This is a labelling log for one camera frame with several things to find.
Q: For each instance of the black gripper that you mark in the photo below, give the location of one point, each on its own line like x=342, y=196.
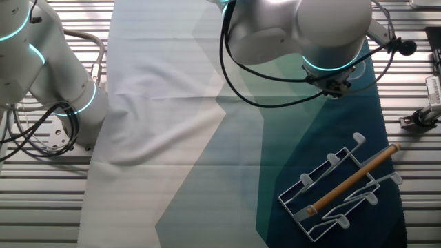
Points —
x=336, y=87

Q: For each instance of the clear plastic cup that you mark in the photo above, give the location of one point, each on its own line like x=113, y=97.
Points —
x=358, y=73

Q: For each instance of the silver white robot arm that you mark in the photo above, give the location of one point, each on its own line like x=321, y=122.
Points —
x=327, y=31

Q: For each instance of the black clamp tool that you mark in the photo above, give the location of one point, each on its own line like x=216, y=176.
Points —
x=418, y=118

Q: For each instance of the teal white gradient tablecloth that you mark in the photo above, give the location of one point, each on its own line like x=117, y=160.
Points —
x=172, y=103

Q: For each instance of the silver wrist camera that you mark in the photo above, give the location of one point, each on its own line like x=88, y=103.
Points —
x=379, y=36

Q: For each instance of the silver exterior camera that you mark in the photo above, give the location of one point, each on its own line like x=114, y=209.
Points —
x=435, y=90

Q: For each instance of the black bracket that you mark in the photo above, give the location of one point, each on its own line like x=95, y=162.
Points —
x=435, y=38

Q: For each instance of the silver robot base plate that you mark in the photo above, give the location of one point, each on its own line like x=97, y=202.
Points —
x=56, y=132

